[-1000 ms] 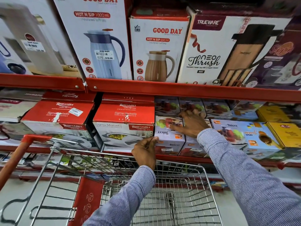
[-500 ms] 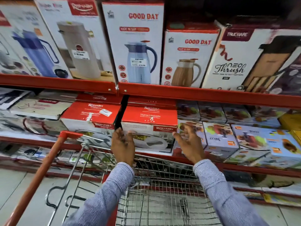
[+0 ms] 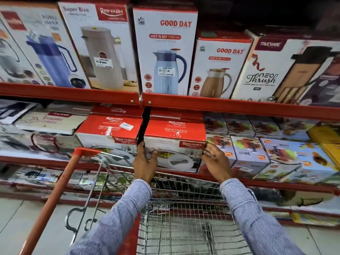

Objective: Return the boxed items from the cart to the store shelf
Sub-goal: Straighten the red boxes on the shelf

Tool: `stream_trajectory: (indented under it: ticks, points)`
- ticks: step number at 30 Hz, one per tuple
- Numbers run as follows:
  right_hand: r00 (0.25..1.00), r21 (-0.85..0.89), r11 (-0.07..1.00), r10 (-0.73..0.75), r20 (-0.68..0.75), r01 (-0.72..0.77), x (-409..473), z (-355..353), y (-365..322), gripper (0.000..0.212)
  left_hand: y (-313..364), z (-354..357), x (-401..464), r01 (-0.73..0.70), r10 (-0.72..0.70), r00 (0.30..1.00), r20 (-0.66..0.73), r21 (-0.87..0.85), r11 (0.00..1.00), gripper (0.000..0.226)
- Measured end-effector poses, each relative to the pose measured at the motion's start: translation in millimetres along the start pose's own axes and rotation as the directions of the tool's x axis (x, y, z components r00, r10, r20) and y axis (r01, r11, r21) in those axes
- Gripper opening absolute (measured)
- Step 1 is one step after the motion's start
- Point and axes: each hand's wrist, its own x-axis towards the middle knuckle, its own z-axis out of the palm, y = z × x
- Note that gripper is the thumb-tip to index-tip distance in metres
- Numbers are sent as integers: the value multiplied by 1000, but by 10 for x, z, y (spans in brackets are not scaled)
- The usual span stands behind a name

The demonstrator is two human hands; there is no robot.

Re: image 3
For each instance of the person's right hand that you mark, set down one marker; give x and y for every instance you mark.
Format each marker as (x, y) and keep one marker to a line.
(216, 163)

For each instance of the tall light blue jug box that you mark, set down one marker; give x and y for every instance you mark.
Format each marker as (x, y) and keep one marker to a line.
(164, 50)

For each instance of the large white box black drawing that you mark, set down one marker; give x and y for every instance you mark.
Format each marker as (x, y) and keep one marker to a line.
(305, 200)

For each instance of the red metal shelf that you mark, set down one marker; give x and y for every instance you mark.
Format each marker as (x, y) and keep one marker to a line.
(225, 104)

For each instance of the brown jug box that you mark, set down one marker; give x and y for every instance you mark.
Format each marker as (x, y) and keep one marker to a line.
(217, 66)

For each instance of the beige flask box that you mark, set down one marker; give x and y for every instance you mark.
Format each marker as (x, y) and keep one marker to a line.
(101, 50)

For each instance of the row of juicer boxes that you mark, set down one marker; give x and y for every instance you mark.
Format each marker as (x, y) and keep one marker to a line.
(279, 154)

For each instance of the white box red label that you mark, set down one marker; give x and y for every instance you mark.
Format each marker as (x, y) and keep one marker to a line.
(50, 122)

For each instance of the person's left forearm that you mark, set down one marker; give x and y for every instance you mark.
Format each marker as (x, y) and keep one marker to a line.
(114, 223)

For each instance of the yellow blue flat packet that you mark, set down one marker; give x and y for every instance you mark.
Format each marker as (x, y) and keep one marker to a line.
(316, 219)

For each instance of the person's left hand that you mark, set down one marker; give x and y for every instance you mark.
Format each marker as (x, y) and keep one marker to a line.
(144, 164)

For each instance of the person's right forearm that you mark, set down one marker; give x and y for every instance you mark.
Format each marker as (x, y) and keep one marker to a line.
(252, 217)

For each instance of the white box black print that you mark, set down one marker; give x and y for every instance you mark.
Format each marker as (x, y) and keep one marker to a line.
(13, 111)

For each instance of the grey jug box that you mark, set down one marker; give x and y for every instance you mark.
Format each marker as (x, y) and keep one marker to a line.
(10, 63)

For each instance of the flat grey box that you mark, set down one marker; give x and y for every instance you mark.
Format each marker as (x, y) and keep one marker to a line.
(69, 108)

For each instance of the maroon flask box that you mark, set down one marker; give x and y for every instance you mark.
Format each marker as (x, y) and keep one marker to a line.
(325, 86)

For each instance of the row of flat printed packets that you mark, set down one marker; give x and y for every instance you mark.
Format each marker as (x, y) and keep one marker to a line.
(39, 176)

